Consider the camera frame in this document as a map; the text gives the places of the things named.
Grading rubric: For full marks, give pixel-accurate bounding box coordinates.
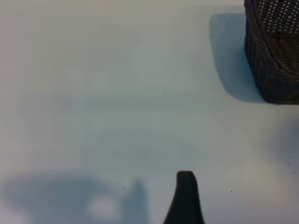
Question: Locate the dark brown wicker basket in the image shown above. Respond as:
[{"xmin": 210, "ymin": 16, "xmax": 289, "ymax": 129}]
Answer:
[{"xmin": 243, "ymin": 0, "xmax": 299, "ymax": 105}]

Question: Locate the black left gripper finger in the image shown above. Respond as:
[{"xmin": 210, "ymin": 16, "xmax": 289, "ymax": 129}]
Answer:
[{"xmin": 163, "ymin": 170, "xmax": 206, "ymax": 224}]

